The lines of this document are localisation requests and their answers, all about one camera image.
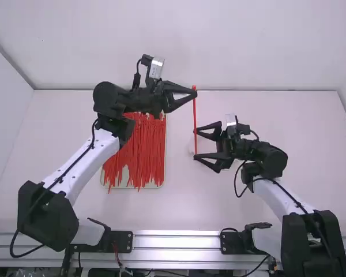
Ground red wire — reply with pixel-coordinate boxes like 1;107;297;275
111;242;125;271

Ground row of orange cable ties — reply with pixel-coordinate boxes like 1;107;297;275
102;111;166;193

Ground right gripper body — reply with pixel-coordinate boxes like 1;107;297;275
217;129;251;162

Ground pale tray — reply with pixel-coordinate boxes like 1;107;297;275
100;112;168;190

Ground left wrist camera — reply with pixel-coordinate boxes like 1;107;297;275
145;55;166;79

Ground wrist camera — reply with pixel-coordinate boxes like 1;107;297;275
224;113;239;136
145;55;166;79

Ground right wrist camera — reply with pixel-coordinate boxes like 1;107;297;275
224;113;239;136

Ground white dish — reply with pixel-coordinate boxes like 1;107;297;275
186;133;209;158

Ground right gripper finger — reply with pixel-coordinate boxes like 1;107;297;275
193;120;223;144
193;151;234;174

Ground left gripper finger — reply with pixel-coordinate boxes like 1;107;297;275
160;81;198;98
165;92;198;114

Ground silver rails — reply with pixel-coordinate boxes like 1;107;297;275
0;230;346;272

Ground orange cable tie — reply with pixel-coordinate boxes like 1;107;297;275
191;84;199;155

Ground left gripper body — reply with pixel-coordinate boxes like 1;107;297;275
118;77;171;119

